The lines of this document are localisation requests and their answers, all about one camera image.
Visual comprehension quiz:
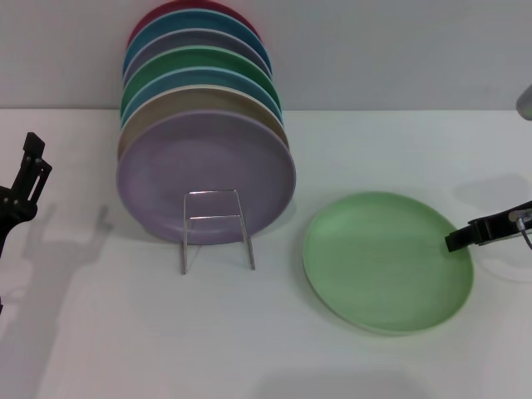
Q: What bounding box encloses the light blue plate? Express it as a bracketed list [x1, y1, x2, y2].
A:
[119, 66, 284, 128]

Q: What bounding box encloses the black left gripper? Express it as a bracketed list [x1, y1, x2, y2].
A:
[0, 132, 53, 250]

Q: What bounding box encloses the grey lavender plate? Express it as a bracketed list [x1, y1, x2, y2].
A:
[122, 27, 273, 83]

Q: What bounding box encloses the light green plate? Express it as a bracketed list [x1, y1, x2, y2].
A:
[302, 190, 475, 338]

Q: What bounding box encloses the metal wire plate rack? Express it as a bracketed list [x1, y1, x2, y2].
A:
[179, 189, 257, 275]

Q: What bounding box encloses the dark green plate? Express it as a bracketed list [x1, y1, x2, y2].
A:
[120, 45, 280, 110]

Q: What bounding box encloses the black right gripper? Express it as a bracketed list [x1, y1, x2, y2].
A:
[444, 199, 532, 253]

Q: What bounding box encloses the purple plate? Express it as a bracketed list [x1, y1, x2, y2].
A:
[115, 110, 298, 246]

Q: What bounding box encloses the right gripper cable connector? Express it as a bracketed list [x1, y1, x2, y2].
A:
[509, 209, 532, 250]

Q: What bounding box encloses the maroon red plate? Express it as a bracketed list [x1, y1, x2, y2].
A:
[126, 0, 261, 47]

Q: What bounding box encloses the beige plate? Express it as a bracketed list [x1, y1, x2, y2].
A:
[116, 84, 290, 162]

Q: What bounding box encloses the dark teal blue plate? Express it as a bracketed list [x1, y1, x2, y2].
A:
[122, 8, 273, 78]

